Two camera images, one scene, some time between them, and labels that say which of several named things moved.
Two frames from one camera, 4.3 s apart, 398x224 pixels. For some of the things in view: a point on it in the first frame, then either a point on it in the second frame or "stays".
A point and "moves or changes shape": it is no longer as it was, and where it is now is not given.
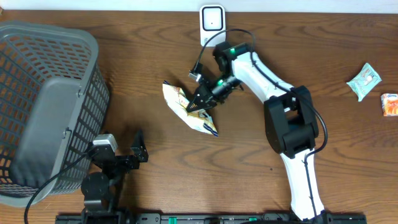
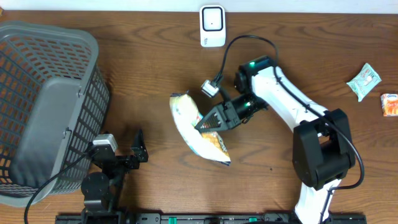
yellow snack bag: (199, 120) moves or changes shape
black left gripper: (137, 147) stays
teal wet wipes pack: (364, 81) stays
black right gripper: (207, 98) -> (221, 115)
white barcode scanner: (212, 21) stays
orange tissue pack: (389, 102) stays
